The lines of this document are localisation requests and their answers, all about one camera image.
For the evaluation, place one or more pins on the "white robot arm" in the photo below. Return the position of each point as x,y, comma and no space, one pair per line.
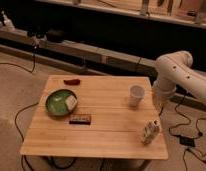
175,69

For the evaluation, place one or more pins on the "red sausage-shaped object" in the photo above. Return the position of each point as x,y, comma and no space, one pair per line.
72,82

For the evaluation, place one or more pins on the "white block in bowl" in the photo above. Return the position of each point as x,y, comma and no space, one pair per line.
71,102

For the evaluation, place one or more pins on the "light wooden table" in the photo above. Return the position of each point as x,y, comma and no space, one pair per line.
116,127

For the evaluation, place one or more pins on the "dark red rectangular box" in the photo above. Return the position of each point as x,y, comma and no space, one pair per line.
80,119

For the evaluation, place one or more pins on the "green round bowl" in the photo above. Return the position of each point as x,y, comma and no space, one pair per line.
56,103

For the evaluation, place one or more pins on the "white patterned carton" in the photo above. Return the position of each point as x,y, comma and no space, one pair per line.
150,131

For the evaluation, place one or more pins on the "black power adapter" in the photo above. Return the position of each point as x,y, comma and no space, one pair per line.
187,141

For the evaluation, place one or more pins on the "white spray bottle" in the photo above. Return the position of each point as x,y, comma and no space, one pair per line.
8,23

